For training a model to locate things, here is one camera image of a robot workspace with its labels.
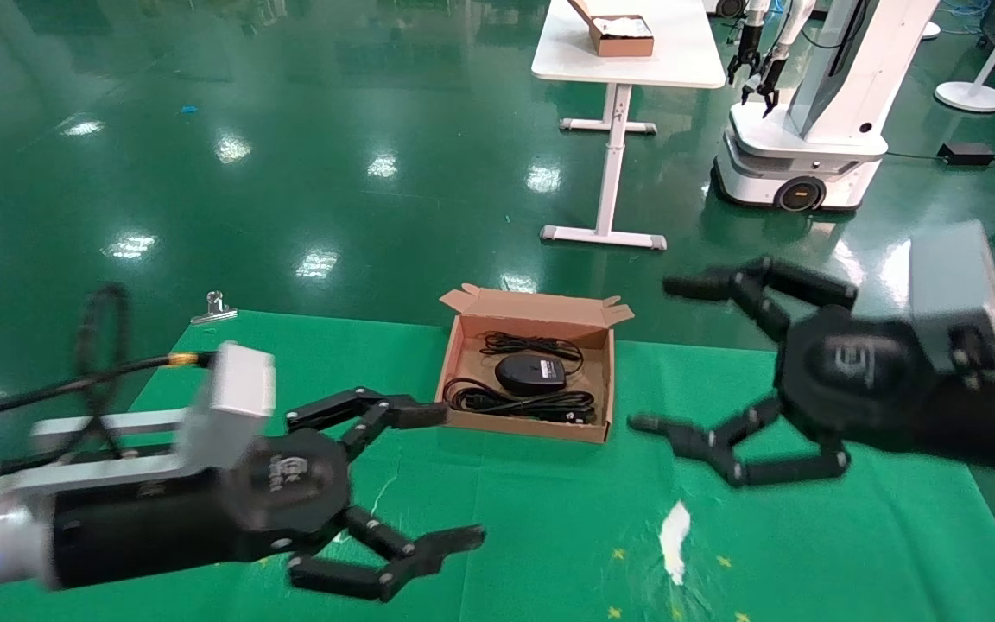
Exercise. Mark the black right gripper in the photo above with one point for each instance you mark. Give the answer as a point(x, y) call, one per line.
point(852, 371)

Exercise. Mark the open brown cardboard box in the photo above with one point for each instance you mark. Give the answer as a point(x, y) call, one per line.
point(532, 315)

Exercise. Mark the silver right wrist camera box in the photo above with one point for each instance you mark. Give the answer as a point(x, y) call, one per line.
point(951, 276)

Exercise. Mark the white standing table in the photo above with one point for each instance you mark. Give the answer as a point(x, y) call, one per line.
point(679, 60)

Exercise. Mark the white wheeled robot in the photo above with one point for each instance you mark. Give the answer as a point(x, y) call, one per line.
point(834, 112)

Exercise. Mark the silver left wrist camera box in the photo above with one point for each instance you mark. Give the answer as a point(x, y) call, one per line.
point(238, 389)

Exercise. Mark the metal cloth clamp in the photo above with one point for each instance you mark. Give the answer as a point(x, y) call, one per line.
point(214, 313)

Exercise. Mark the white robot arm black gripper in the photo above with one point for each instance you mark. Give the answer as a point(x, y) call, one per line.
point(772, 73)
point(744, 52)

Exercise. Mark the white round stand base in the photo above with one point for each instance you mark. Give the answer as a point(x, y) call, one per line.
point(968, 95)

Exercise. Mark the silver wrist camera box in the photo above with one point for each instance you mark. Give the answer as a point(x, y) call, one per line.
point(951, 276)
point(238, 389)

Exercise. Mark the small cardboard box white contents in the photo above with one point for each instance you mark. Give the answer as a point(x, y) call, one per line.
point(623, 39)

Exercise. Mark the green table cloth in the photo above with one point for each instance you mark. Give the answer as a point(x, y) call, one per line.
point(549, 518)

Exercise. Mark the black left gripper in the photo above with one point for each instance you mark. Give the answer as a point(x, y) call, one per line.
point(290, 492)

